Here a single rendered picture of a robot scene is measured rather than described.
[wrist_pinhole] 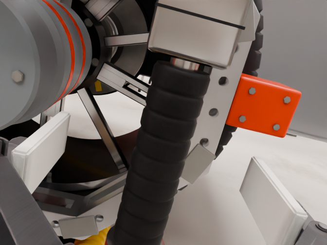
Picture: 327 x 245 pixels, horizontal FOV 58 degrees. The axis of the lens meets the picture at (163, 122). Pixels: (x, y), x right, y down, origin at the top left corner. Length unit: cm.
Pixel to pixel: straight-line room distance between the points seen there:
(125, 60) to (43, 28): 59
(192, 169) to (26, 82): 26
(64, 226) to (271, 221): 37
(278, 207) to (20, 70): 21
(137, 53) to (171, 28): 69
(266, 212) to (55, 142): 13
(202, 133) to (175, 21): 27
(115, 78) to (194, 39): 34
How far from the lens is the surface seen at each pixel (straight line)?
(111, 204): 47
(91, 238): 58
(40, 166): 17
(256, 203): 20
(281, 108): 44
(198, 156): 42
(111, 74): 50
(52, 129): 18
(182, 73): 17
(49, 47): 29
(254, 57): 50
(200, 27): 17
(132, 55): 86
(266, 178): 19
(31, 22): 28
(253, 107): 42
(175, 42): 17
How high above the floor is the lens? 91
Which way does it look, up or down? 16 degrees down
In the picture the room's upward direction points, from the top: 15 degrees clockwise
